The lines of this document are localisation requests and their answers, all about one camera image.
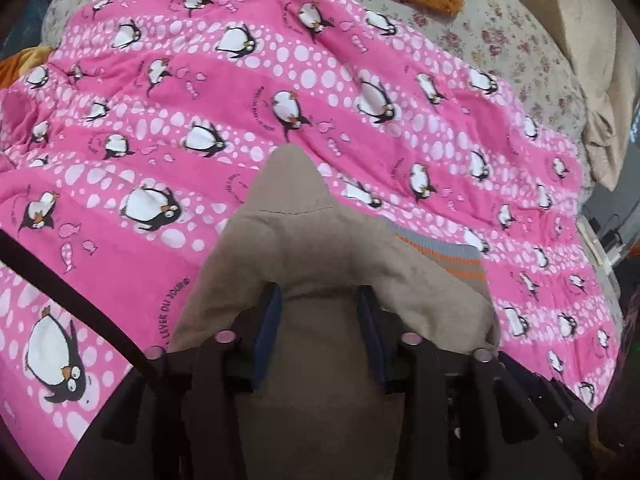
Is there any beige jacket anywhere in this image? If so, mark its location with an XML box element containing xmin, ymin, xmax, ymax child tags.
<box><xmin>170</xmin><ymin>145</ymin><xmax>500</xmax><ymax>479</ymax></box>

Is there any white power strip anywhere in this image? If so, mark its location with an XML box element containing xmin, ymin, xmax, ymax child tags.
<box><xmin>576</xmin><ymin>216</ymin><xmax>624</xmax><ymax>269</ymax></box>

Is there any floral bed sheet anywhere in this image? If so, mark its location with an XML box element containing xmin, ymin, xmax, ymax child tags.
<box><xmin>41</xmin><ymin>0</ymin><xmax>594</xmax><ymax>204</ymax></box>

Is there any pink penguin blanket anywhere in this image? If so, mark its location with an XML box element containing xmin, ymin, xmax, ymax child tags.
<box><xmin>0</xmin><ymin>0</ymin><xmax>622</xmax><ymax>480</ymax></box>

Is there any beige cloth on bed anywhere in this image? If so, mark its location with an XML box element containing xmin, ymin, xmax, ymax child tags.
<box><xmin>520</xmin><ymin>0</ymin><xmax>639</xmax><ymax>191</ymax></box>

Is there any orange cloth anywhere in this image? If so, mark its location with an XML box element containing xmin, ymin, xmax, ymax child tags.
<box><xmin>0</xmin><ymin>46</ymin><xmax>53</xmax><ymax>89</ymax></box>

